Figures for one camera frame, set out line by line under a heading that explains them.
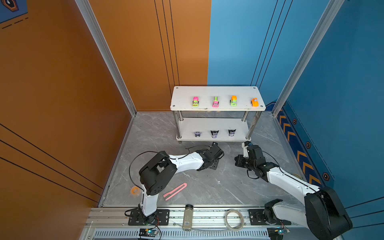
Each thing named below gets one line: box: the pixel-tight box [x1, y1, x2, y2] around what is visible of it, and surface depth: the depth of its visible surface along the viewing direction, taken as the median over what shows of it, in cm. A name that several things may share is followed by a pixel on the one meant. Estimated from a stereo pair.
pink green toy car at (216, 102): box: [213, 96, 220, 108], surface depth 76 cm
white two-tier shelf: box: [170, 86, 266, 144], surface depth 84 cm
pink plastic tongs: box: [163, 182, 188, 201], surface depth 82 cm
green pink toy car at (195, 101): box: [192, 96, 200, 107], surface depth 77 cm
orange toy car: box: [250, 97, 259, 107], surface depth 77 cm
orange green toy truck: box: [229, 95, 238, 107], surface depth 77 cm
